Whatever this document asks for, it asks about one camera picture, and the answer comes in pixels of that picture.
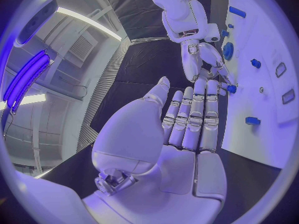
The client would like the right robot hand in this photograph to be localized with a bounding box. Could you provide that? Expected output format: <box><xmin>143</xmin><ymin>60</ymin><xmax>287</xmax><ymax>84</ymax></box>
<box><xmin>180</xmin><ymin>40</ymin><xmax>238</xmax><ymax>96</ymax></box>

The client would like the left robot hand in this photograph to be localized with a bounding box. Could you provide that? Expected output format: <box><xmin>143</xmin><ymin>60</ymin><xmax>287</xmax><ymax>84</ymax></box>
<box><xmin>82</xmin><ymin>76</ymin><xmax>228</xmax><ymax>224</ymax></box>

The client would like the long blue cylinder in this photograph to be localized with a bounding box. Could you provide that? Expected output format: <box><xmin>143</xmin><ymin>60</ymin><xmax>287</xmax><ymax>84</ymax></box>
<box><xmin>228</xmin><ymin>6</ymin><xmax>247</xmax><ymax>19</ymax></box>

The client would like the grey robot head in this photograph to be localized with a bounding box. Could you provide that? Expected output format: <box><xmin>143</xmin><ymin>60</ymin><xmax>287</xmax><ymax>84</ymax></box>
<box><xmin>13</xmin><ymin>0</ymin><xmax>59</xmax><ymax>48</ymax></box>

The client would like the glowing light bar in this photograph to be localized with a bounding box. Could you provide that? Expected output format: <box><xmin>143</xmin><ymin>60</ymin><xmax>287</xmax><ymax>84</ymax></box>
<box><xmin>2</xmin><ymin>48</ymin><xmax>55</xmax><ymax>114</ymax></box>

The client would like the blue block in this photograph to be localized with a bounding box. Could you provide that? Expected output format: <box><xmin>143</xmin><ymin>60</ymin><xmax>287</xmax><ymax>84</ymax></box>
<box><xmin>245</xmin><ymin>116</ymin><xmax>262</xmax><ymax>126</ymax></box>

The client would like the short blue flanged cylinder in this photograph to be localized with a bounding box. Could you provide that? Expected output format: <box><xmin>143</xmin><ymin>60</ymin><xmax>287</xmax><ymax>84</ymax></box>
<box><xmin>250</xmin><ymin>58</ymin><xmax>263</xmax><ymax>69</ymax></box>

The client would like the large blue gear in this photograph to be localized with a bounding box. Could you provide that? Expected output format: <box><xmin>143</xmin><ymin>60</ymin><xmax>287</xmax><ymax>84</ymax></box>
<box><xmin>222</xmin><ymin>42</ymin><xmax>235</xmax><ymax>61</ymax></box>

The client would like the white task board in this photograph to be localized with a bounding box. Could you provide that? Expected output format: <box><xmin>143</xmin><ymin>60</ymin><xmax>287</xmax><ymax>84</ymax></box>
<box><xmin>220</xmin><ymin>0</ymin><xmax>296</xmax><ymax>170</ymax></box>

